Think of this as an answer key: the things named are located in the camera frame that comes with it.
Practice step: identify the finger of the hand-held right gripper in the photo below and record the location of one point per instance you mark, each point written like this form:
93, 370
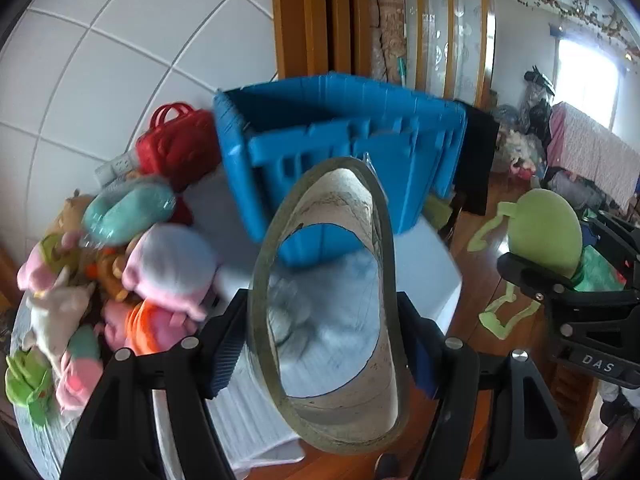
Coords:
525, 272
617, 235

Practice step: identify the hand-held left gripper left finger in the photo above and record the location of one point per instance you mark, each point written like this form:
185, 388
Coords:
225, 360

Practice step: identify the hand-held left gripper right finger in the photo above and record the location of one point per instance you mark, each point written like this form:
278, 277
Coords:
425, 366

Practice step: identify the green long-limbed plush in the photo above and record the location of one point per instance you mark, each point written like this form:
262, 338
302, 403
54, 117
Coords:
545, 230

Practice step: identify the clear tape roll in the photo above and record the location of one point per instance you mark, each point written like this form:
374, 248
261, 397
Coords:
257, 320

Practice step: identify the blue plastic container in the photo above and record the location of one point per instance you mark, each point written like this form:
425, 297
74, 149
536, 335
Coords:
425, 160

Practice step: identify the green plastic bag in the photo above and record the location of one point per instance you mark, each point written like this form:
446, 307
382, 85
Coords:
600, 270

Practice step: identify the striped grey tablecloth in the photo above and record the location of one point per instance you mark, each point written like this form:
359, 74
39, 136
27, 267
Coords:
440, 280

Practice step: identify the pink and orange plush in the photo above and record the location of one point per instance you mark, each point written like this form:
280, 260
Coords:
145, 330

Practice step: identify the pink floral cloth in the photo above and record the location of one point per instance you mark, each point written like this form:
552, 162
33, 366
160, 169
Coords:
590, 145

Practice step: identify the black cloth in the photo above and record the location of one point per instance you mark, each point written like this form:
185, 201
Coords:
477, 160

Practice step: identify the small brown bear plush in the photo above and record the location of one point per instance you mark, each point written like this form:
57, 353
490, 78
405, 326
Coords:
112, 280

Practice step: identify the pink plush with mint top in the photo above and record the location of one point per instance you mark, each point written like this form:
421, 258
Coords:
75, 385

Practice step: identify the window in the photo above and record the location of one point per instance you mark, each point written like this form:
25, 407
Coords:
585, 75

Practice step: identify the teal plush in plastic wrap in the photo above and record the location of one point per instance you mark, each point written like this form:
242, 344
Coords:
125, 212

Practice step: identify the cream plush toy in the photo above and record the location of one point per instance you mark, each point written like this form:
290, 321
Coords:
50, 320

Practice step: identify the green frog plush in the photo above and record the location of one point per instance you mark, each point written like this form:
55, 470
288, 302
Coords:
25, 385

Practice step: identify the pink star plush green shorts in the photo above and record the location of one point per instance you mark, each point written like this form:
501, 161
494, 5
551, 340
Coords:
32, 270

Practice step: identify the brown plush in striped shirt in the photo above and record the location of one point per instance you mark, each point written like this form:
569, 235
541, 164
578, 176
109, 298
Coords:
70, 212

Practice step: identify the white power strip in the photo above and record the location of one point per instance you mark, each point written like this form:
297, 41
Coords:
117, 167

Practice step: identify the red handbag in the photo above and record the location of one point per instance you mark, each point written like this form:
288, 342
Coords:
175, 145

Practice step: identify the dried vine garland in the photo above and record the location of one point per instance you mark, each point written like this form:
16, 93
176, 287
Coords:
565, 0

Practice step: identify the frosted glass door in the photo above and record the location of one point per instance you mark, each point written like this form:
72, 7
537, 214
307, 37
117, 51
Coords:
435, 35

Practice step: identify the carved wooden pillar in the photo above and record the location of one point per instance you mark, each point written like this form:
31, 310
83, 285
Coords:
390, 30

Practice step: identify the wooden door frame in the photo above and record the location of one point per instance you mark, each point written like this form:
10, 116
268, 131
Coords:
300, 10

